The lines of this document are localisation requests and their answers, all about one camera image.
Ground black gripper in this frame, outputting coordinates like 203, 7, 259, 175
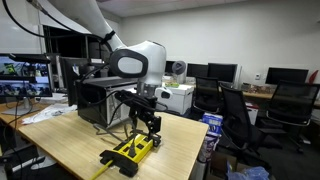
127, 104, 163, 148

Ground gray power cord with plug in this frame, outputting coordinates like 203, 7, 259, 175
92, 122, 138, 158

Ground yellow black power strip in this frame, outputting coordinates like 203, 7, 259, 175
99, 131, 163, 178

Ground white cardboard box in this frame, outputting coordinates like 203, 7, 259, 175
153, 83, 195, 116

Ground small green object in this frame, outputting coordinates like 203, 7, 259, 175
164, 81, 180, 89

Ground black computer tower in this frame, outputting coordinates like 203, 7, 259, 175
75, 76, 138, 129

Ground black desktop monitor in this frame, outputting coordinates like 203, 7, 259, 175
186, 63, 210, 78
164, 60, 175, 75
207, 62, 239, 84

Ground blue white carton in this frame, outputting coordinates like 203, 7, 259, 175
198, 133, 219, 164
201, 112, 224, 136

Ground gray round device on stand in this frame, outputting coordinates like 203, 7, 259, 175
171, 60, 188, 84

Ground black mesh office chair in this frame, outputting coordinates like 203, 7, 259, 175
192, 75, 223, 116
265, 79, 320, 154
219, 83, 275, 168

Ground brown cardboard box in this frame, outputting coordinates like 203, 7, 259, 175
206, 151, 238, 180

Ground black monitor back side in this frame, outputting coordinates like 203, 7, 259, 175
59, 56, 89, 107

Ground white paper sheets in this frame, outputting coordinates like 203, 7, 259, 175
21, 103, 78, 125

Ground white red box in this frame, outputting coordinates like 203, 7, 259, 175
244, 101, 260, 126

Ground blue plastic bag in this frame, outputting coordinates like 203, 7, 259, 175
226, 162, 270, 180

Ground brown clutter pile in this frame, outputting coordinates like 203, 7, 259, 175
248, 83, 274, 95

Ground black monitor beside red object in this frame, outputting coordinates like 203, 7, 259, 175
265, 67, 310, 86

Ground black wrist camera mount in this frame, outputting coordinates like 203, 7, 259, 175
114, 89, 159, 110

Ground yellow power strip cable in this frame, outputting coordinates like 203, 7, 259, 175
89, 159, 116, 180

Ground black camera cable loop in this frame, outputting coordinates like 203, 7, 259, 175
74, 63, 134, 128

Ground wooden wall desk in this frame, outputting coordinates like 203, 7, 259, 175
242, 90, 320, 108

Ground monitor showing camera feeds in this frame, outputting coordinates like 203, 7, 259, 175
0, 53, 54, 116

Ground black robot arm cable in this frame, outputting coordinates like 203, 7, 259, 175
1, 0, 116, 44

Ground red object by wall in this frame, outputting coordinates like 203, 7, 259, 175
308, 69, 320, 85

